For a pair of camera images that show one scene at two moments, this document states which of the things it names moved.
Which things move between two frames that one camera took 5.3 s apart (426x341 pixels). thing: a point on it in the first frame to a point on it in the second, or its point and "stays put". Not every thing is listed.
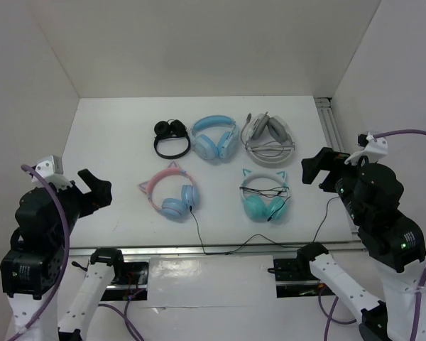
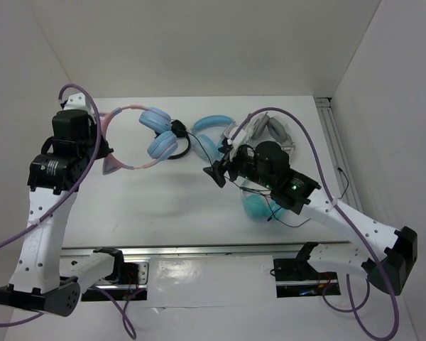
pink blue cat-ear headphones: [172, 192] to [162, 143]
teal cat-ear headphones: [265, 195] stays put
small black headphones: [170, 128] stays put
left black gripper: [99, 195] to [104, 148]
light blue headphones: [205, 146] stays put
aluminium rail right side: [334, 140] stays put
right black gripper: [326, 158] to [219, 168]
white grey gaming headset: [267, 139] stays put
